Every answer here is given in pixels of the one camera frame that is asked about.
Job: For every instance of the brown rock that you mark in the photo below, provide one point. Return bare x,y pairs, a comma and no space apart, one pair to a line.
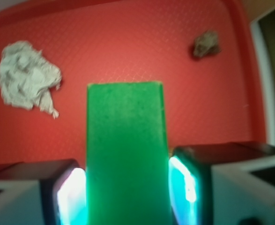
206,44

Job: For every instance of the red plastic tray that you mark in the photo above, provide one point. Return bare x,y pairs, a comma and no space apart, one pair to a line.
213,99

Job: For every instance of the crumpled white paper towel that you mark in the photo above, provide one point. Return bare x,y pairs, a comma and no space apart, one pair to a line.
26,78

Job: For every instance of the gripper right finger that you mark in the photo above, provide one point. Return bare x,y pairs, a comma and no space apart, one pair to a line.
223,184

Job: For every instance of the green rectangular block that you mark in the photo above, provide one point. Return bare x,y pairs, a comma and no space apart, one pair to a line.
127,155

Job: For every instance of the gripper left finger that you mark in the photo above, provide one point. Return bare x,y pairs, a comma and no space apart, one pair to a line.
43,193

